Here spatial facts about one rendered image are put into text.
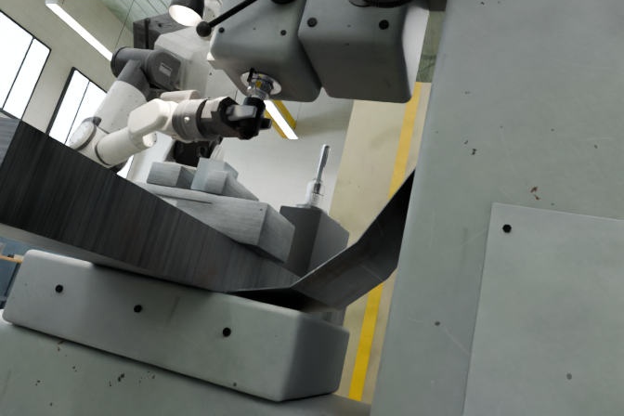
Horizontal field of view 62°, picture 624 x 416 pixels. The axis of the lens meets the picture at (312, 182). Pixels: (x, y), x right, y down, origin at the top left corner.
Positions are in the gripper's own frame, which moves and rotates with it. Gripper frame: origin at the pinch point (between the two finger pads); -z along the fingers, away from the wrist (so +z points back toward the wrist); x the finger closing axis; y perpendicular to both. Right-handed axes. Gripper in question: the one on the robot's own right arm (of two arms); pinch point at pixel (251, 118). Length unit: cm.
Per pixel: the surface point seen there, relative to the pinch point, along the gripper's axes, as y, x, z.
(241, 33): -12.9, -9.8, -1.1
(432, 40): -490, 680, 258
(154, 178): 18.6, -15.4, 3.4
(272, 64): -8.3, -5.4, -6.6
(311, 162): -298, 796, 532
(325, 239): 14.6, 39.8, 1.3
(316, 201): 5.3, 38.0, 5.4
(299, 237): 16.2, 33.5, 4.9
